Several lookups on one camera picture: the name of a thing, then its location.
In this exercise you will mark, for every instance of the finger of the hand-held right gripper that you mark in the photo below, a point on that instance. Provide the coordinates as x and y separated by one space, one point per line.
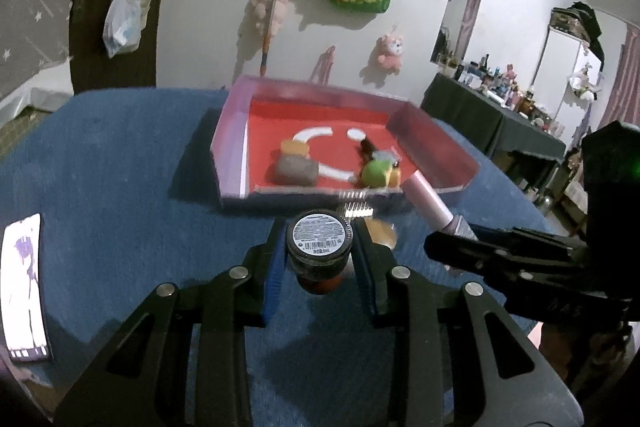
480 262
530 239

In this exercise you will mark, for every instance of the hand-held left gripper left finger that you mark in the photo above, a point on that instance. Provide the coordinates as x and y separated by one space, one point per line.
274 277

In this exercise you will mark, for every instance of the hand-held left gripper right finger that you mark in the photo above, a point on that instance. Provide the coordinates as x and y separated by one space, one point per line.
362 277

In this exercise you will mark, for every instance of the orange egg-shaped sponge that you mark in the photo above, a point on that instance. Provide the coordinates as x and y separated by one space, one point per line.
295 148
382 232

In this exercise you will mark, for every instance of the brown-capped glitter bottle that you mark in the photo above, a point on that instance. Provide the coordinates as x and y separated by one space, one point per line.
320 234

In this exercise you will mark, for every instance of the gold studded box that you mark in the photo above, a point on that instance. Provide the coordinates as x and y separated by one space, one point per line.
357 208

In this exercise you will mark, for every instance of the pink-capped nail polish bottle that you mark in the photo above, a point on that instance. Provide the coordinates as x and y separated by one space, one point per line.
430 202

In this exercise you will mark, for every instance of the green and yellow turtle toy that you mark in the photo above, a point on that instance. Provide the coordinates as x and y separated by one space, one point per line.
375 172

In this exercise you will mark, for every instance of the brown plastic case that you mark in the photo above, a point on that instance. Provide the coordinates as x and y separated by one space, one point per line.
295 170

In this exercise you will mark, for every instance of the black nail polish bottle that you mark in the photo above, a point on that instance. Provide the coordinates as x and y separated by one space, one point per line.
367 148

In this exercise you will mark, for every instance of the pink and red cardboard box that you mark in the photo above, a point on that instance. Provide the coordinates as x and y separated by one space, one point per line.
280 117

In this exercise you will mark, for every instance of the pink curtain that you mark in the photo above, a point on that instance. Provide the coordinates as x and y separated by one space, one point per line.
622 82

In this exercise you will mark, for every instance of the table with dark cloth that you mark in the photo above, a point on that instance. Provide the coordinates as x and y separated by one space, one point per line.
475 117

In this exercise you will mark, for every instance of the white cabinet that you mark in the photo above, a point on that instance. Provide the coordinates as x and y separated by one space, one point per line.
557 67

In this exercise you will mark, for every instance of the row of cosmetic bottles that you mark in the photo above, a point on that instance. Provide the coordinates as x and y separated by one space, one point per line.
495 79

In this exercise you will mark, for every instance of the dark hanging clothes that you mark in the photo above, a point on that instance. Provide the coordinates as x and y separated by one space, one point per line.
592 27

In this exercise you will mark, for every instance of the patterned storage box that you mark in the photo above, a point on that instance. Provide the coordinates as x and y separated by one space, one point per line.
565 21

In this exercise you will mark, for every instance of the pink plush toy with horns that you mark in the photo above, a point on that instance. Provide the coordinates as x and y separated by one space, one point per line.
390 54

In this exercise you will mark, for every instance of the smartphone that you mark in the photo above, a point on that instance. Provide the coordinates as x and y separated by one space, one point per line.
25 287

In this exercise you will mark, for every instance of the long stick with red tip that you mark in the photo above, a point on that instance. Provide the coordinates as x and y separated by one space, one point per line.
270 27

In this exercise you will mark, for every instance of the pale pink plush toy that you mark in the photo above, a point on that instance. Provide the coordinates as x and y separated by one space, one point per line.
260 9

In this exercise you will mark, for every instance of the clear plastic bag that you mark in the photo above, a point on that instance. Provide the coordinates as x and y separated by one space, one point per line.
122 24

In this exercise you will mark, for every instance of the dark wooden door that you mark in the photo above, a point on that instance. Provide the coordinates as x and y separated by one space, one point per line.
90 47

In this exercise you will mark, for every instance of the wall mirror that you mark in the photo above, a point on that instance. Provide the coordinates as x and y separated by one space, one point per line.
462 7

